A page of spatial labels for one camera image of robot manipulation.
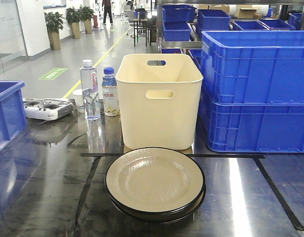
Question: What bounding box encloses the cream plastic bin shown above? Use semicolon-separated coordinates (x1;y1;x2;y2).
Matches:
116;53;203;150

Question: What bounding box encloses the blue crate on shelf top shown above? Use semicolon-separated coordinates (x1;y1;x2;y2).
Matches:
162;4;196;22

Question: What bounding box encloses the blue crate at left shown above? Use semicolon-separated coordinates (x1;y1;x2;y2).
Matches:
0;80;27;152

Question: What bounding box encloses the white remote controller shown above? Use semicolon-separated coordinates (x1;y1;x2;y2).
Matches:
24;99;74;121

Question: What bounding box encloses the potted plant far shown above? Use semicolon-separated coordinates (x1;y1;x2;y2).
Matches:
79;5;94;34

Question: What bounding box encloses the large blue crate upper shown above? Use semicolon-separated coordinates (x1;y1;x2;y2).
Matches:
201;31;304;104

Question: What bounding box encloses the walking person in corridor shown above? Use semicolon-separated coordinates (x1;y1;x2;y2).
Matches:
102;0;113;25

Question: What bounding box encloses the beige plate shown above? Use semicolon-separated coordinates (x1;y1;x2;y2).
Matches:
104;147;206;213
107;182;206;223

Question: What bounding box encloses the blue crate on shelf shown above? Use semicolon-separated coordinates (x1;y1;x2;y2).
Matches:
162;4;196;22
163;22;191;41

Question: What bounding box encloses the large blue crate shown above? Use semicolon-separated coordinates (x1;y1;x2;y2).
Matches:
198;88;304;153
201;31;304;104

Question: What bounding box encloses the potted plant nearest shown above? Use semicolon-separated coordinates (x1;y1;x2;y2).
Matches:
44;12;64;50

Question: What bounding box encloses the blue crate on shelf lower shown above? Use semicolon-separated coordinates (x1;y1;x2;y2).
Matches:
163;22;191;41

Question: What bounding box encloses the milk drink bottle blue cap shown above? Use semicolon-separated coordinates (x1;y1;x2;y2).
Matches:
102;67;120;117

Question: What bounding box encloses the potted plant middle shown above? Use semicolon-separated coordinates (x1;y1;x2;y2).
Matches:
66;7;81;39

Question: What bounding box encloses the potted plant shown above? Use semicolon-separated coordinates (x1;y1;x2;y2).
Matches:
44;12;64;50
66;7;81;39
79;5;94;34

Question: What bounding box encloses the white paper cup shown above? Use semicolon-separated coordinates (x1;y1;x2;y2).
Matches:
72;89;85;113

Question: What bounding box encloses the clear water bottle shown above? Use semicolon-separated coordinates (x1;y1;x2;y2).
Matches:
80;59;100;120

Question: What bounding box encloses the large blue crate lower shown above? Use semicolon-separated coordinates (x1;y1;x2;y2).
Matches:
198;88;304;153

